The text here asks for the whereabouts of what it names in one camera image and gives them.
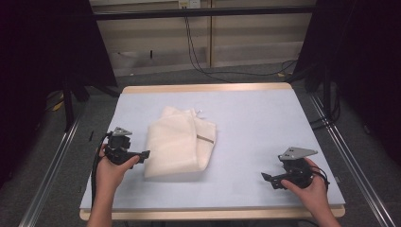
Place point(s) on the person's right hand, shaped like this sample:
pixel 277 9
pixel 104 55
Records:
pixel 312 195

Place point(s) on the dark curtain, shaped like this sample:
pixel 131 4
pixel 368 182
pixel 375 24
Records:
pixel 365 63
pixel 38 63

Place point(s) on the black horizontal bar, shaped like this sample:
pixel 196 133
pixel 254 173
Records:
pixel 205 12

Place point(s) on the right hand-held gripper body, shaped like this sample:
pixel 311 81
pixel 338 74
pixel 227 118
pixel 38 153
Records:
pixel 296 171

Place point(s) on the black metal stand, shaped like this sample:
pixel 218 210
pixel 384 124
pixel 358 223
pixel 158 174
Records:
pixel 67 104
pixel 326 88

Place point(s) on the person's left hand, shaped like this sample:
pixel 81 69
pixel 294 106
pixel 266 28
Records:
pixel 108 175

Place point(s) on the yellow floor tape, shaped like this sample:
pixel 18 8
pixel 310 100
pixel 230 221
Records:
pixel 58 106

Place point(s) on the light blue table mat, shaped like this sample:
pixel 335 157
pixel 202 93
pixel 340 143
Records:
pixel 252 132

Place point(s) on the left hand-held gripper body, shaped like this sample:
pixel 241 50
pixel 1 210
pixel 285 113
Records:
pixel 117 150

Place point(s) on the white zippered cloth cover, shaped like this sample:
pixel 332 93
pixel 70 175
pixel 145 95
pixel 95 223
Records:
pixel 176 148

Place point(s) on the white wall outlet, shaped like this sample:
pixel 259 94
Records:
pixel 189 3

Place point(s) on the metal floor rail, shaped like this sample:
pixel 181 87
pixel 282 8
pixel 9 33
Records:
pixel 50 173
pixel 353 164

